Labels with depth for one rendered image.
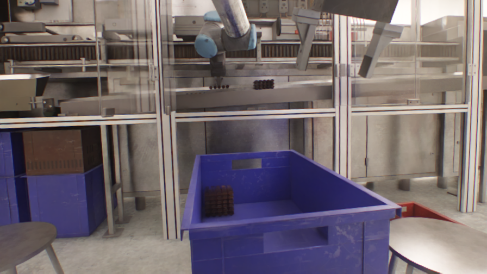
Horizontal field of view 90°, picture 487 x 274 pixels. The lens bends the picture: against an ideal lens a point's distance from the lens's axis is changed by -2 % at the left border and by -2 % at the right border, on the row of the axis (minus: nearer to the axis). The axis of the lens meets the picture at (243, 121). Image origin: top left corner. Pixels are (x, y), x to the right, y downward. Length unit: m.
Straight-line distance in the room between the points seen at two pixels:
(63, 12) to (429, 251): 2.11
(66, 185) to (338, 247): 1.25
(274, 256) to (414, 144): 1.60
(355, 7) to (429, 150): 1.67
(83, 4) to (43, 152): 1.00
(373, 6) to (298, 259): 0.46
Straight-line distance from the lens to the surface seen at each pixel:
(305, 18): 0.46
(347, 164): 1.36
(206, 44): 0.98
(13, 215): 1.65
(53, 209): 1.55
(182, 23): 1.41
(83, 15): 2.01
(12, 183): 1.61
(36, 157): 1.52
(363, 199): 0.63
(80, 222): 1.52
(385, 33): 0.53
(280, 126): 1.54
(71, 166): 1.45
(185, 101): 1.24
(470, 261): 0.84
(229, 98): 1.23
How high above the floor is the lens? 0.63
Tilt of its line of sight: 4 degrees down
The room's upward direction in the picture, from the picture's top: 2 degrees counter-clockwise
